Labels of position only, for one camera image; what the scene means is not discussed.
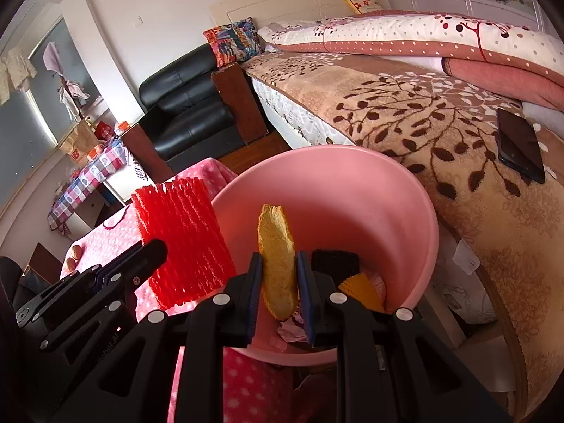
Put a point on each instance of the bed with floral blanket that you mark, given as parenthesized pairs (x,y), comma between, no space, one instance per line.
(396,110)

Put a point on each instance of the white pink dotted quilt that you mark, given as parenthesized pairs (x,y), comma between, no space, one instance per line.
(418,31)

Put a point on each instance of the black smartphone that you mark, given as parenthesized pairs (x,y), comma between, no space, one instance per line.
(520,145)

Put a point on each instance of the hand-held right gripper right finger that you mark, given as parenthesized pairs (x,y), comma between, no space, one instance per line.
(304,291)

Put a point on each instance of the cream bed headboard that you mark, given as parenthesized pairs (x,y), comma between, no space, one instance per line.
(286,2)

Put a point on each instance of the orange white tissue box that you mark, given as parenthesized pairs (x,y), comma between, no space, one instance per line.
(122,127)

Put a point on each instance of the brown paper bag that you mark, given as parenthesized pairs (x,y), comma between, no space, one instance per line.
(79,143)

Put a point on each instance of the red gift bag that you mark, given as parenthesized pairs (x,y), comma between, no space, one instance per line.
(105,131)

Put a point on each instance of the white table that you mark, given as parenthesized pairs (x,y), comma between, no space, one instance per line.
(119,181)

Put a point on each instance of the black leather armchair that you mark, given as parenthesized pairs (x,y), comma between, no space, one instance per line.
(11,282)
(189,119)

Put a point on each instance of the brown wooden side cabinet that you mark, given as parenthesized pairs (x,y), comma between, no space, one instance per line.
(240,101)
(145,150)

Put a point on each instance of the yellow bread piece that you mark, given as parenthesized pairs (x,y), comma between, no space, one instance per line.
(277,264)

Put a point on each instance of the black foam fruit net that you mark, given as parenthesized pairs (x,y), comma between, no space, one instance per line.
(335,264)

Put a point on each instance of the large grey window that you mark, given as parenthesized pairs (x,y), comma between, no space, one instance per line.
(22,150)

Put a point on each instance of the yellow foam fruit net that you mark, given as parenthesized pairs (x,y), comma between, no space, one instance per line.
(361,291)

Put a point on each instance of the colourful printed cushion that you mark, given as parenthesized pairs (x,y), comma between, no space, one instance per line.
(233,42)

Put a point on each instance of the red foam fruit net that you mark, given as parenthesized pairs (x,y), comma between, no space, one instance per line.
(185,238)

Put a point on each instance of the pink plastic bucket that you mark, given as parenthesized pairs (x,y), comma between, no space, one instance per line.
(352,202)

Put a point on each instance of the small orange box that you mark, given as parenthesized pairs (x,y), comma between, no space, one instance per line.
(91,155)

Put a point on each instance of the cream knitted sweater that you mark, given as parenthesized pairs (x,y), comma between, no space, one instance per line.
(15,75)

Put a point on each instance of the wooden coat rack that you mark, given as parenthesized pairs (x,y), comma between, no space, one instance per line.
(78,116)

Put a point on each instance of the checkered tablecloth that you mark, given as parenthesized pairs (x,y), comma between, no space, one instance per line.
(88,176)

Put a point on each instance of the brown walnut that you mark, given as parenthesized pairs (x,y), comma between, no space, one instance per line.
(75,252)
(69,265)

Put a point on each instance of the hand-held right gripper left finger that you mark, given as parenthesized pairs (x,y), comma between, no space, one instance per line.
(254,291)

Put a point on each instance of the narrow grey window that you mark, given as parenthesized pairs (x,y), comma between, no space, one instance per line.
(83,66)

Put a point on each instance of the pink hanging cloth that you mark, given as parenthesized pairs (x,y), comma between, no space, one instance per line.
(53,57)

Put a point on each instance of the yellow floral pillow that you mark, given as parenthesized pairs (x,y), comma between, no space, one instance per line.
(363,3)

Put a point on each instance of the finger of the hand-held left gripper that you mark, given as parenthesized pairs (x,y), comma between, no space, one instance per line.
(110,266)
(145,262)

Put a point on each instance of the white hanging garment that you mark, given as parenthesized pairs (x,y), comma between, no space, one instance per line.
(72,94)

